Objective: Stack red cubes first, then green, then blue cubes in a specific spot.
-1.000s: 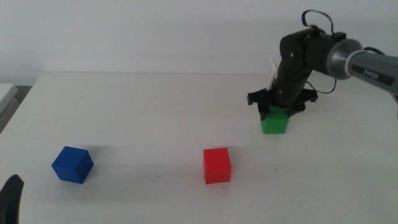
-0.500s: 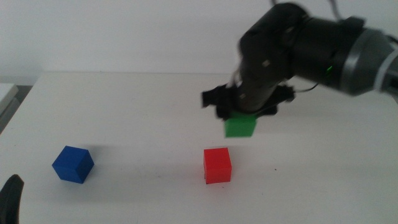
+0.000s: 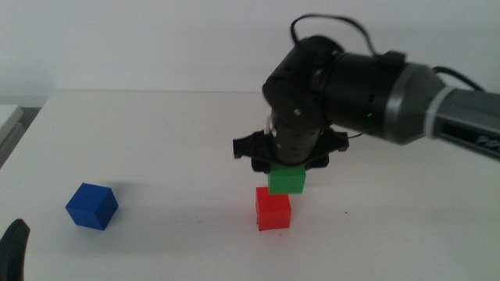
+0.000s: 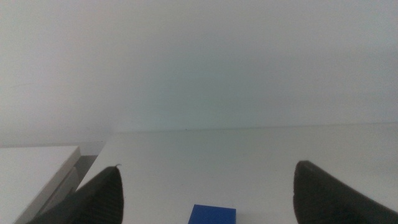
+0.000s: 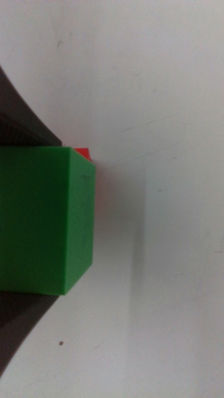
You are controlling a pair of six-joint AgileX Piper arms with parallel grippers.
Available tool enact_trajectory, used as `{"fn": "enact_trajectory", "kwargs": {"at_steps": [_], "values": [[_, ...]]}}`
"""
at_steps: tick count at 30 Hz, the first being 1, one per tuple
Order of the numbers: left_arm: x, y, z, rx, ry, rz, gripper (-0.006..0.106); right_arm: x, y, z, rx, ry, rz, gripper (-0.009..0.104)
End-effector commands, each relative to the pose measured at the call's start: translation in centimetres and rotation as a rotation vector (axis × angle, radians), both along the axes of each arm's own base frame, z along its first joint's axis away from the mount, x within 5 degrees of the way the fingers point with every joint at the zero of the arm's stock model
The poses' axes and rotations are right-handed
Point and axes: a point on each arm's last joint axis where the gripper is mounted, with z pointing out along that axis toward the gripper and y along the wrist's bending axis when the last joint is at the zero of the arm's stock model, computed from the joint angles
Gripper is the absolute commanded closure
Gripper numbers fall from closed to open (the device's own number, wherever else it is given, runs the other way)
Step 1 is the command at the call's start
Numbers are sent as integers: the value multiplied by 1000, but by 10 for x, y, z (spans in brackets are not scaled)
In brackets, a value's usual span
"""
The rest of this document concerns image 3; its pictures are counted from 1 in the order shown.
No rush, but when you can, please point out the green cube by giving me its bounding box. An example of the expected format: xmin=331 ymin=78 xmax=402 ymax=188
xmin=267 ymin=163 xmax=306 ymax=195

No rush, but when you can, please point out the red cube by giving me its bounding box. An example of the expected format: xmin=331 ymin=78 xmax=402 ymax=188
xmin=255 ymin=186 xmax=292 ymax=232

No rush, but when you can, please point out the blue cube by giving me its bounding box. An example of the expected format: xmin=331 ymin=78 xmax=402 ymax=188
xmin=65 ymin=182 xmax=120 ymax=231

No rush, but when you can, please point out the thin black right arm wire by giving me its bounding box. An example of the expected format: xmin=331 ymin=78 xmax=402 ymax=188
xmin=289 ymin=14 xmax=407 ymax=69

